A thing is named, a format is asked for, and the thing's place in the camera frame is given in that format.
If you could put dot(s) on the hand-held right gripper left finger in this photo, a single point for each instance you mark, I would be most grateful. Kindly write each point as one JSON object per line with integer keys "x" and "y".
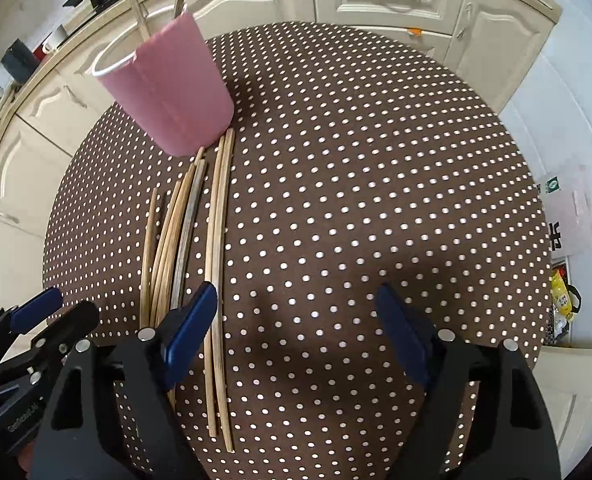
{"x": 196, "y": 325}

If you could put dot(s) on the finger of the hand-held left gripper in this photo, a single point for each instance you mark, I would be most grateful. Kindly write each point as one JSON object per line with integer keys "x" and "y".
{"x": 78, "y": 317}
{"x": 36, "y": 305}

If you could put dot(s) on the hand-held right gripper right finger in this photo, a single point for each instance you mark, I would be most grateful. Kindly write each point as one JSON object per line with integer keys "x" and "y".
{"x": 406, "y": 330}

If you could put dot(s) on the pink plastic cup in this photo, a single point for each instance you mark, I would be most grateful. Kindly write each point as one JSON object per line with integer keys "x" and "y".
{"x": 176, "y": 90}

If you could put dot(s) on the brown polka dot tablecloth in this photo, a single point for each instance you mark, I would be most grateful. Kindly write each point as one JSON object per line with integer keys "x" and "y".
{"x": 351, "y": 185}

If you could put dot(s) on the yellow snack packet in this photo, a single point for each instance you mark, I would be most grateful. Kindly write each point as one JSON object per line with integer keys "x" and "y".
{"x": 561, "y": 297}

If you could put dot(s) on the white rice bag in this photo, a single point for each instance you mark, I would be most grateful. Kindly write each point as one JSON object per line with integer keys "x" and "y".
{"x": 571, "y": 210}

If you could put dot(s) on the dark blue jar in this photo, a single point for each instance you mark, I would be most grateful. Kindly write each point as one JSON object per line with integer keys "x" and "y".
{"x": 18, "y": 60}

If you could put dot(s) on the red container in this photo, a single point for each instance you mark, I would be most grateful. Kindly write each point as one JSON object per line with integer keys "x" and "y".
{"x": 38, "y": 52}

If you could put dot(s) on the white mug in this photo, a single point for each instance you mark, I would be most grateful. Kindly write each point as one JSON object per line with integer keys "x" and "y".
{"x": 56, "y": 37}

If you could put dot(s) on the orange sticker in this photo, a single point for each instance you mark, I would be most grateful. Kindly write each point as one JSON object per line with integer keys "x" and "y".
{"x": 415, "y": 32}

